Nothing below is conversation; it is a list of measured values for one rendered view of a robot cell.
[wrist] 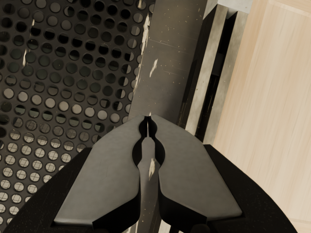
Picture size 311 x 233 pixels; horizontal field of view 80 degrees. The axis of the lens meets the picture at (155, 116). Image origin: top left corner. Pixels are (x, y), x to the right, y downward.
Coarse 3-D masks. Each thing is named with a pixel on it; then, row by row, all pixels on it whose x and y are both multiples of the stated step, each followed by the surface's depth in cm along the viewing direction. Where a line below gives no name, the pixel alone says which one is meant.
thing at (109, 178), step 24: (144, 120) 12; (96, 144) 10; (120, 144) 10; (96, 168) 8; (120, 168) 8; (72, 192) 7; (96, 192) 7; (120, 192) 7; (72, 216) 6; (96, 216) 6; (120, 216) 7
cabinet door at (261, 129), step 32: (256, 0) 38; (288, 0) 38; (256, 32) 38; (288, 32) 39; (256, 64) 39; (288, 64) 40; (256, 96) 40; (288, 96) 41; (224, 128) 40; (256, 128) 41; (288, 128) 42; (256, 160) 41; (288, 160) 42; (288, 192) 43
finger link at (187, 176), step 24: (168, 144) 10; (192, 144) 10; (168, 168) 8; (192, 168) 8; (216, 168) 8; (168, 192) 7; (192, 192) 7; (216, 192) 7; (168, 216) 7; (192, 216) 7; (216, 216) 6; (240, 216) 6
